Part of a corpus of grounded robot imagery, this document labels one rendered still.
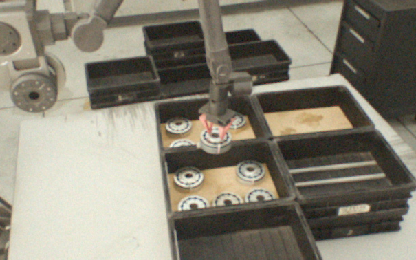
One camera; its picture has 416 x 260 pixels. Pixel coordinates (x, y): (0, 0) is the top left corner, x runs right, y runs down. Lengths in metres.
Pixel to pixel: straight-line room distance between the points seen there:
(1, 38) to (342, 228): 1.17
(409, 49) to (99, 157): 1.94
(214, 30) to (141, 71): 1.64
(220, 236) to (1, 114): 2.46
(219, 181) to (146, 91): 1.15
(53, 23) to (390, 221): 1.22
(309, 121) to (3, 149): 2.08
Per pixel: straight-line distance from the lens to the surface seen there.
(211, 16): 1.31
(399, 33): 2.97
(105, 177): 1.90
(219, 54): 1.34
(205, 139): 1.51
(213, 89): 1.39
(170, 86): 2.98
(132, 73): 2.93
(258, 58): 3.07
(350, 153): 1.84
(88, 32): 1.25
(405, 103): 3.32
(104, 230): 1.72
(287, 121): 1.95
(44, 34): 1.26
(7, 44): 1.28
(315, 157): 1.80
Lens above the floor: 1.99
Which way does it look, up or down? 38 degrees down
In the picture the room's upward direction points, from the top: straight up
